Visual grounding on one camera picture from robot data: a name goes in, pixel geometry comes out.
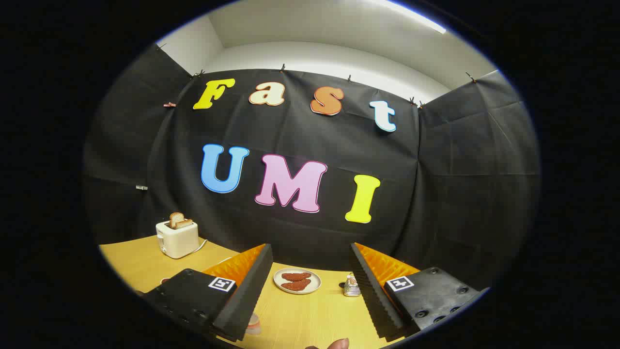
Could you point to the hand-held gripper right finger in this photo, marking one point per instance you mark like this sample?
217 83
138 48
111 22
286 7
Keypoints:
375 300

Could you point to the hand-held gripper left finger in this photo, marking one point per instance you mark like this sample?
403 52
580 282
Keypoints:
242 300

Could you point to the clear juice bottle pink label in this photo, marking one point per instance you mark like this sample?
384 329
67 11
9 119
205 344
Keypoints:
254 324

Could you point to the red meat patty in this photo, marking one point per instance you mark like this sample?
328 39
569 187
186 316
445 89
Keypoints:
295 285
295 276

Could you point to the wooden table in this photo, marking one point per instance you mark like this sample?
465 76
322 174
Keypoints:
300 315

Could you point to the round white plate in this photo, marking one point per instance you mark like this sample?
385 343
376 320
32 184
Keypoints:
315 280

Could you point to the cream white toaster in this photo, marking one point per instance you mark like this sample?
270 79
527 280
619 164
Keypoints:
178 241

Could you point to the toasted bread slice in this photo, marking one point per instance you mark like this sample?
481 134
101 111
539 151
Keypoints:
184 223
176 218

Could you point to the black backdrop cloth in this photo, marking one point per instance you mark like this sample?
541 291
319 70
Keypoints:
436 194

